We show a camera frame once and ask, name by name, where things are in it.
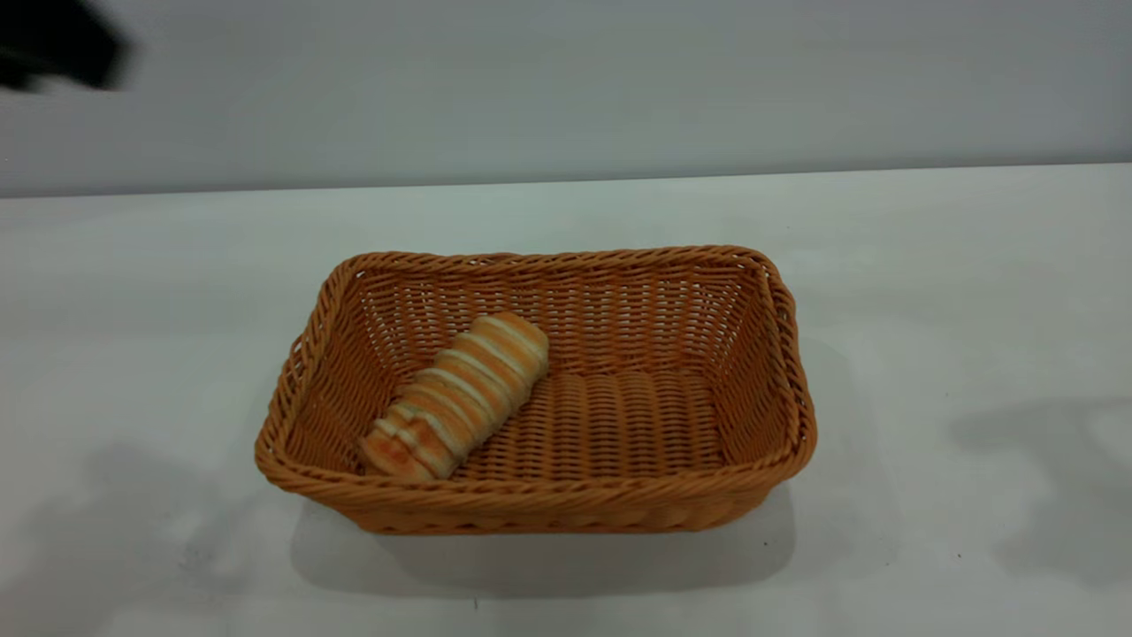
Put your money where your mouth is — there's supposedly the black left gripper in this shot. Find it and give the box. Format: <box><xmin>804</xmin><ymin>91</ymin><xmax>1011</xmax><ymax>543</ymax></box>
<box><xmin>0</xmin><ymin>0</ymin><xmax>135</xmax><ymax>93</ymax></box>

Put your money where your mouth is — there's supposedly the striped long bread roll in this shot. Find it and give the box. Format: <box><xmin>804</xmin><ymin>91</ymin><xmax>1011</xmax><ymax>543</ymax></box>
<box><xmin>358</xmin><ymin>311</ymin><xmax>550</xmax><ymax>483</ymax></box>

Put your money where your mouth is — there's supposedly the orange woven wicker basket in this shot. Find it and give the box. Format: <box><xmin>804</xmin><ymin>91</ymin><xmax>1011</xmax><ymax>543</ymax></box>
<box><xmin>255</xmin><ymin>245</ymin><xmax>818</xmax><ymax>535</ymax></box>

